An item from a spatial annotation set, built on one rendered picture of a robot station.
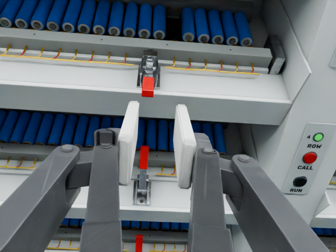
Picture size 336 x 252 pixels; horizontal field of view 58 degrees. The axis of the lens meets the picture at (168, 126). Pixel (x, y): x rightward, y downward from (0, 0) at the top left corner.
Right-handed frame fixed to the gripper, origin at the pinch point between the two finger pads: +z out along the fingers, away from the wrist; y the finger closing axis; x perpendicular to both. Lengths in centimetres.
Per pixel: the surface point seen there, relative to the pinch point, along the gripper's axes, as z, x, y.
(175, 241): 29.1, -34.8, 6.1
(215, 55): 20.7, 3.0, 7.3
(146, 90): 10.7, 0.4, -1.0
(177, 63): 20.8, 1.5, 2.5
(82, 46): 20.6, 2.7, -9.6
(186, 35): 24.9, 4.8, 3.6
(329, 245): 29, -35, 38
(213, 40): 25.2, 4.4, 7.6
